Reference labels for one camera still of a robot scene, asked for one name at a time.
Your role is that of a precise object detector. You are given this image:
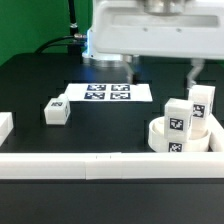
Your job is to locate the white right fence bar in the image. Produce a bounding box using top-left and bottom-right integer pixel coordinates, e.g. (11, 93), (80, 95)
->
(208, 114), (224, 153)

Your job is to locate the white round stool seat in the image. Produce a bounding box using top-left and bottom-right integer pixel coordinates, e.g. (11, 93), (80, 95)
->
(148, 117), (211, 153)

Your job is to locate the white left fence bar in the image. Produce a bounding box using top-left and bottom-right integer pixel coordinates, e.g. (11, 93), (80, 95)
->
(0, 112), (14, 146)

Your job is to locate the white fence bar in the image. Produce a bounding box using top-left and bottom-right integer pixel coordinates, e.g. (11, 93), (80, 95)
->
(0, 152), (224, 180)
(0, 112), (14, 146)
(208, 114), (224, 153)

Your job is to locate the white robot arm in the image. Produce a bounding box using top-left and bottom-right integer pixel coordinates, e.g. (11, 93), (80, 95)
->
(87, 0), (224, 87)

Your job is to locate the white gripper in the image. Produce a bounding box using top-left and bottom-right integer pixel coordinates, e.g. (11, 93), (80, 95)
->
(90, 0), (224, 89)

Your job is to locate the white marker sheet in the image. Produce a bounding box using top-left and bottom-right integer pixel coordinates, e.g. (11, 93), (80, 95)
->
(65, 83), (153, 102)

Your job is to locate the white front fence bar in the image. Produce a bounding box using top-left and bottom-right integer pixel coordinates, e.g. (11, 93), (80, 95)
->
(0, 152), (224, 180)

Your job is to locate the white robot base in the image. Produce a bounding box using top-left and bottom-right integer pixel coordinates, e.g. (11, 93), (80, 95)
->
(81, 29), (141, 68)

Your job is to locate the black cable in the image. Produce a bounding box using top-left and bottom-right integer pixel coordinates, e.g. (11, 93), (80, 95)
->
(34, 0), (88, 55)

